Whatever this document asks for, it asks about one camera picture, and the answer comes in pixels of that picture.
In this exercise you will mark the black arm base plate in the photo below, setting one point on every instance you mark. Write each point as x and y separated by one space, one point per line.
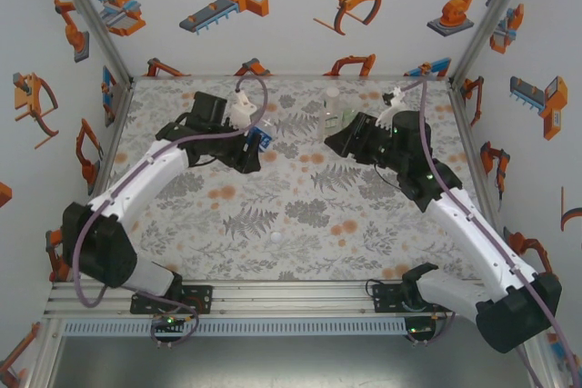
200 299
384 297

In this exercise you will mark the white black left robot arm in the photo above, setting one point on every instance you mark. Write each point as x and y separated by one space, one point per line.
136 179

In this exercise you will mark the floral patterned table mat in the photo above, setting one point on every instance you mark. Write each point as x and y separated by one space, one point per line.
318 251

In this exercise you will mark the clear bottle blue label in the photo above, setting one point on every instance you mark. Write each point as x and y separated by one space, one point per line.
264 140

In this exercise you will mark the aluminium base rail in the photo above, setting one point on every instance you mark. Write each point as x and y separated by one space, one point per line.
291 299

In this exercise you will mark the small circuit board green light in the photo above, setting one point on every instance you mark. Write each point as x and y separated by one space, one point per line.
168 322
416 330

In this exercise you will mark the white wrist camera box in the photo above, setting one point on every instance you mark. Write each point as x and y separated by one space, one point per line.
241 111
386 115

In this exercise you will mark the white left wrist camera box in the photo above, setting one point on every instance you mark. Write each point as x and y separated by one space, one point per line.
241 111

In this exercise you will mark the aluminium frame post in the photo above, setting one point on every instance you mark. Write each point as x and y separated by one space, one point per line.
91 11
491 11

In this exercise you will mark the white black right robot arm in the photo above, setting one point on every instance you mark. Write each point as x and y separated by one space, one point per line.
482 242

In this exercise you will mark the aluminium table side rail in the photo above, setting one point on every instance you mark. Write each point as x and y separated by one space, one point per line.
468 142
113 133

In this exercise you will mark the clear bottle white green label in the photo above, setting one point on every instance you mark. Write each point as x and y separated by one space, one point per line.
332 120

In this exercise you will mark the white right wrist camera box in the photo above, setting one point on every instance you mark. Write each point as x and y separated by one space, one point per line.
386 115

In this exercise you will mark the aluminium lower frame rail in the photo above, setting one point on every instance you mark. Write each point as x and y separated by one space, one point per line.
43 356
548 374

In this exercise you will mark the wide translucent white bottle cap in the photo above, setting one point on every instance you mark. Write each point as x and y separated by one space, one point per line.
351 109

